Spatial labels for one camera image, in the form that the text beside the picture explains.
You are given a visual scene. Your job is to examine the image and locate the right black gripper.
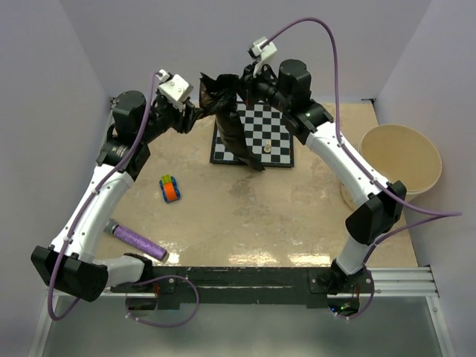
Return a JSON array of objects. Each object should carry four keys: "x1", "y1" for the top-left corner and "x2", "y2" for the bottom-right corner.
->
[{"x1": 231, "y1": 59, "x2": 292, "y2": 113}]

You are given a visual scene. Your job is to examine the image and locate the black trash bag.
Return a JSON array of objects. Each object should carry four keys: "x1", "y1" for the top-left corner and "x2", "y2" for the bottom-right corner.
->
[{"x1": 199, "y1": 73, "x2": 265, "y2": 171}]

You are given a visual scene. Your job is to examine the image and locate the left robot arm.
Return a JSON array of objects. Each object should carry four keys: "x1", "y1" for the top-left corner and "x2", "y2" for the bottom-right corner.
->
[{"x1": 31, "y1": 90, "x2": 200, "y2": 302}]

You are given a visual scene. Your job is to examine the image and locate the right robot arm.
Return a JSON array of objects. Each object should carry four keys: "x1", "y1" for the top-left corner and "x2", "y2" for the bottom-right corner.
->
[{"x1": 237, "y1": 59, "x2": 406, "y2": 294}]

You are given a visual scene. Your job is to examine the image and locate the beige round trash bin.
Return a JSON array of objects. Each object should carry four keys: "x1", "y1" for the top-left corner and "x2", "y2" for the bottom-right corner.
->
[{"x1": 348, "y1": 124, "x2": 443, "y2": 202}]

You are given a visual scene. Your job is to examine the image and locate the black white chessboard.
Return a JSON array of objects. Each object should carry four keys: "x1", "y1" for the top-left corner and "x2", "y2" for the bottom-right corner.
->
[{"x1": 210, "y1": 100, "x2": 295, "y2": 169}]

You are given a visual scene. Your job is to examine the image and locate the white chess piece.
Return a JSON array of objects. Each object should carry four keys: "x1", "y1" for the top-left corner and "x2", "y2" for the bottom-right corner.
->
[{"x1": 263, "y1": 140, "x2": 271, "y2": 153}]

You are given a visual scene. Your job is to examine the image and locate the colourful toy block car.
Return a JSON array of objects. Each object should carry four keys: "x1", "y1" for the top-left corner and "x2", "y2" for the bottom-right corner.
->
[{"x1": 159, "y1": 175, "x2": 181, "y2": 204}]

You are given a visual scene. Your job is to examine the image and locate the purple glitter microphone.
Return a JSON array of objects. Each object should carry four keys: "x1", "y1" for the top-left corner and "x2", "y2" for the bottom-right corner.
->
[{"x1": 104, "y1": 219, "x2": 169, "y2": 262}]

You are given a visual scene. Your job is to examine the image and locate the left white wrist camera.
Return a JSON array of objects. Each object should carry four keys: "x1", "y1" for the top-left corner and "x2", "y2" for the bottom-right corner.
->
[{"x1": 156, "y1": 69, "x2": 193, "y2": 112}]

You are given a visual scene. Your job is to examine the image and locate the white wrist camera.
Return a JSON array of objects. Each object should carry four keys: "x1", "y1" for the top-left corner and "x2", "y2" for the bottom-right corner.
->
[
  {"x1": 156, "y1": 69, "x2": 193, "y2": 112},
  {"x1": 248, "y1": 36, "x2": 277, "y2": 77}
]

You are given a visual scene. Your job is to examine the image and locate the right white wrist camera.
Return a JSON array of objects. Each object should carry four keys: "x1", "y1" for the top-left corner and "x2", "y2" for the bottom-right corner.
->
[{"x1": 248, "y1": 36, "x2": 277, "y2": 77}]

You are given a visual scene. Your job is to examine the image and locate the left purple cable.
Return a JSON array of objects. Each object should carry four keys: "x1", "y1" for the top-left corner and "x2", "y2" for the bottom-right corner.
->
[{"x1": 47, "y1": 70, "x2": 200, "y2": 328}]

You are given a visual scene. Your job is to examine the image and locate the purple cable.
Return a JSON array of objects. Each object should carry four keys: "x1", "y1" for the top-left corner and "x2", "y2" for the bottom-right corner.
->
[
  {"x1": 47, "y1": 70, "x2": 200, "y2": 328},
  {"x1": 266, "y1": 17, "x2": 463, "y2": 321}
]

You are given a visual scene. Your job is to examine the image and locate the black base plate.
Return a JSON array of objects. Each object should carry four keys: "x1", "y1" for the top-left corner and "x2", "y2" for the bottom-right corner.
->
[{"x1": 112, "y1": 266, "x2": 375, "y2": 312}]

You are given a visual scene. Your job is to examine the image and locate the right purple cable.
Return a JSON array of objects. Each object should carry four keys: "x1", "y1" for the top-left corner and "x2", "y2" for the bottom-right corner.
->
[{"x1": 266, "y1": 17, "x2": 463, "y2": 321}]

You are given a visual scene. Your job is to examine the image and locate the aluminium front rail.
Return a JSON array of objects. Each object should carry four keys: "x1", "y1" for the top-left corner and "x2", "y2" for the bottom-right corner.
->
[{"x1": 101, "y1": 267, "x2": 437, "y2": 303}]

